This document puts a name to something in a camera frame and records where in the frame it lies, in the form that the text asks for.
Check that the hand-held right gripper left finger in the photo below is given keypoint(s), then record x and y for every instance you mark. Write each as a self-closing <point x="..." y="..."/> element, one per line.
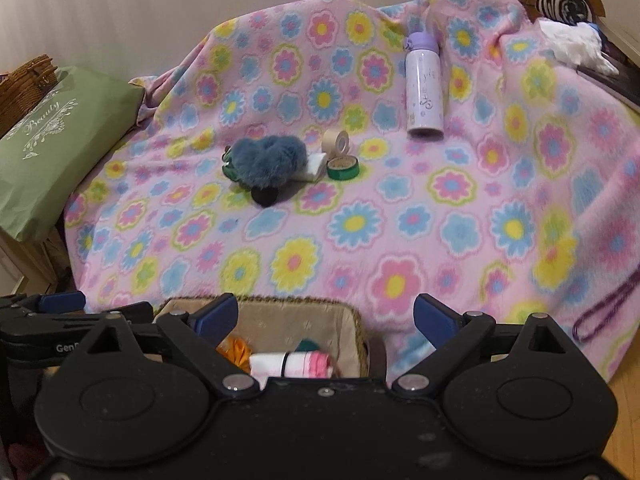
<point x="217" y="317"/>

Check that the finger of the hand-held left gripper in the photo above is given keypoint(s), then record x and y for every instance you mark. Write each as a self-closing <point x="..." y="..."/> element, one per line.
<point x="60" y="302"/>
<point x="137" y="312"/>

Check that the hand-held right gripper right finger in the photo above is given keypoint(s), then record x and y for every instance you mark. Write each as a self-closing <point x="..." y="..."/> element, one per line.
<point x="435" y="320"/>

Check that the woven basket with fabric liner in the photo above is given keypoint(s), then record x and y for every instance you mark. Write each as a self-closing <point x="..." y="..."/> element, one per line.
<point x="280" y="320"/>

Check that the white pink towel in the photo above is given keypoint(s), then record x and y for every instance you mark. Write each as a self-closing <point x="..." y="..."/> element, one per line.
<point x="305" y="365"/>

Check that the beige tape roll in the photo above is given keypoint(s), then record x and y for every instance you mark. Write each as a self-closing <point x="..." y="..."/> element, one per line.
<point x="336" y="142"/>

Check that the black hair band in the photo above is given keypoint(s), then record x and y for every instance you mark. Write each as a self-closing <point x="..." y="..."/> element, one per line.
<point x="285" y="364"/>

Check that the pink floral fleece blanket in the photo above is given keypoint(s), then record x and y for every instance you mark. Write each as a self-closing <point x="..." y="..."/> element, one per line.
<point x="400" y="210"/>

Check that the black round pompom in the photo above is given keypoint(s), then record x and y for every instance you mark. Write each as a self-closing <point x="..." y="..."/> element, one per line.
<point x="265" y="196"/>

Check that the green printed cushion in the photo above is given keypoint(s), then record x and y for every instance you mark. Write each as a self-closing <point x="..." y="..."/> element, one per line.
<point x="55" y="160"/>

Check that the green and grey plush toy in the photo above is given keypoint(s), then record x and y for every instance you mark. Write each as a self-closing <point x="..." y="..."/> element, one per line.
<point x="270" y="162"/>

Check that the green tape roll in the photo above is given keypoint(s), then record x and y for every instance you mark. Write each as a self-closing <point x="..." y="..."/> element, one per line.
<point x="343" y="167"/>

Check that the white rolled cloth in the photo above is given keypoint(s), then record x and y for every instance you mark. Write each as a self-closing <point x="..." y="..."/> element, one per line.
<point x="315" y="167"/>

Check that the brown wicker hamper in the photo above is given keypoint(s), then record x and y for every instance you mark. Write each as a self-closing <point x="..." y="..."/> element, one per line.
<point x="27" y="85"/>

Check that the purple white bottle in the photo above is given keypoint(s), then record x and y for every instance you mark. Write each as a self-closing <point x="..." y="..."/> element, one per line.
<point x="424" y="90"/>

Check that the white fluffy cloth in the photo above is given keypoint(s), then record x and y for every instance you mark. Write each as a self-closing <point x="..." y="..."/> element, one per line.
<point x="580" y="45"/>

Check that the zebra striped pouch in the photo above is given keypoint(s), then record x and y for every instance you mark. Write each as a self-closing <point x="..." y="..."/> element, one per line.
<point x="562" y="7"/>

